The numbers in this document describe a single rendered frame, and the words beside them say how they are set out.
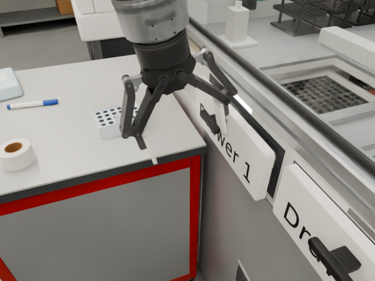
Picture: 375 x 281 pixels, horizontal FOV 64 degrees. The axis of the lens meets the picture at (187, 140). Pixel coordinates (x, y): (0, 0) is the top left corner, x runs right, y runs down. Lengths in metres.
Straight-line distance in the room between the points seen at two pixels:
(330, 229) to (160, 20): 0.33
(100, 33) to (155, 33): 0.92
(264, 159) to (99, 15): 0.95
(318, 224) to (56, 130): 0.67
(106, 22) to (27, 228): 0.80
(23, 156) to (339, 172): 0.62
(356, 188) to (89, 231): 0.67
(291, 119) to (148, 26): 0.24
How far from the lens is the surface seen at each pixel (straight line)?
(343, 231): 0.42
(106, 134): 0.79
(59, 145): 0.81
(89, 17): 1.28
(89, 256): 0.97
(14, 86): 1.06
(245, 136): 0.52
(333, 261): 0.41
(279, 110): 0.48
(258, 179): 0.52
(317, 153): 0.43
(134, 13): 0.38
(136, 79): 0.45
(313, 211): 0.45
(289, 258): 0.60
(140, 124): 0.48
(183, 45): 0.42
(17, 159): 0.76
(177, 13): 0.39
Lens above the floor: 1.23
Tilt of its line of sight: 38 degrees down
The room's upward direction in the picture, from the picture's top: straight up
